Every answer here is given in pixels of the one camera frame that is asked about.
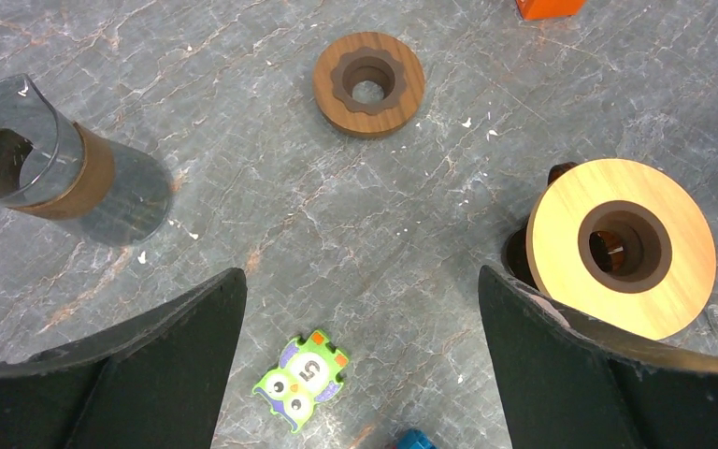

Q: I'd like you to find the orange filter box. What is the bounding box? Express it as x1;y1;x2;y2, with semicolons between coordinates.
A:
516;0;586;21

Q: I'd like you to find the light wooden ring holder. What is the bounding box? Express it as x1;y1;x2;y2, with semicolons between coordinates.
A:
524;158;717;340

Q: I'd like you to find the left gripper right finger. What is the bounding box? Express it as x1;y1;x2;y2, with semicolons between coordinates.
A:
478;266;718;448

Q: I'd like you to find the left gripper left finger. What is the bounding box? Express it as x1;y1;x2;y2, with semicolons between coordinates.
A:
0;268;248;448

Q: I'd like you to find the red blue lego brick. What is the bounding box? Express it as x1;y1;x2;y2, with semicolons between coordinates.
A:
391;428;437;449

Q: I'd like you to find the green owl toy block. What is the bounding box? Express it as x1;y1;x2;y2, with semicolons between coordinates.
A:
251;329;350;434

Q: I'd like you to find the dark wooden ring holder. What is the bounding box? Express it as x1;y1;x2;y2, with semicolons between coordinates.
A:
312;31;426;138

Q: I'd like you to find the grey glass carafe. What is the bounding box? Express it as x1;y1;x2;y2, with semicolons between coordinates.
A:
0;74;172;246

